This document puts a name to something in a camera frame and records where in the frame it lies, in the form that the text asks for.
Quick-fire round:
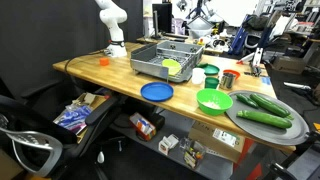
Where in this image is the yellow-green bowl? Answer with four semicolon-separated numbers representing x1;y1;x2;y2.
162;59;181;76

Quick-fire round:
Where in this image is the grey dish rack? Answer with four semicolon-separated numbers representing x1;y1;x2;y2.
130;41;204;83

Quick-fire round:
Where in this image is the green bowl with food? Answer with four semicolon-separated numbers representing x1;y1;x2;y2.
196;88;233;116

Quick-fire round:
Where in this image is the orange bowl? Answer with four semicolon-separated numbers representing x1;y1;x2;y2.
223;69;241;80

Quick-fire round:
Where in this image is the blue plate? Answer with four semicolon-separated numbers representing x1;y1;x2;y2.
140;82;174;102

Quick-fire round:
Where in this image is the white cup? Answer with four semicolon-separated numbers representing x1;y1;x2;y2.
191;68;205;84

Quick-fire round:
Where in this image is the orange snack box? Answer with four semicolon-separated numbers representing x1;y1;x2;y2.
129;113;157;141

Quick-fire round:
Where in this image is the dark green cup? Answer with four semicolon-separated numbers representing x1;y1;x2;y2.
205;77;219;89

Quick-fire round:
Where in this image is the dark green plate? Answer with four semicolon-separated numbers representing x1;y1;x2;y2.
197;63;220;75

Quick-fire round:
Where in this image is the small orange cup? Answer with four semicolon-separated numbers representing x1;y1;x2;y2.
99;58;109;66

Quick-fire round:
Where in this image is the steel cup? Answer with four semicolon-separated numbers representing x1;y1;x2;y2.
220;73;236;89

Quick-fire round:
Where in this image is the black computer monitor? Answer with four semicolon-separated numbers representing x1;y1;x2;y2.
152;3;172;33

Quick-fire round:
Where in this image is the cardboard box under table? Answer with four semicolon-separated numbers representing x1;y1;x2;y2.
188;121;245;163

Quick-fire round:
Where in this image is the small cucumber on tray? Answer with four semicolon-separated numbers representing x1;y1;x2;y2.
236;94;258;108

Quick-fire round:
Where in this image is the box of blue packets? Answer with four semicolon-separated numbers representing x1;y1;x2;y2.
54;93;108;143

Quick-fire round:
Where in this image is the long cucumber on tray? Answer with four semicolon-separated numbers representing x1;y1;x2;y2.
236;110;292;129

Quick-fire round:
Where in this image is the thick cucumber on tray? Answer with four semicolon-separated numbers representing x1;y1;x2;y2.
250;94;290;117

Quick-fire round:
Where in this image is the black office chair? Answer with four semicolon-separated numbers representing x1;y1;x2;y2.
0;95;121;180

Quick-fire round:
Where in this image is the grey round tray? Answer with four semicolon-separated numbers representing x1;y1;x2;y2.
226;90;309;146

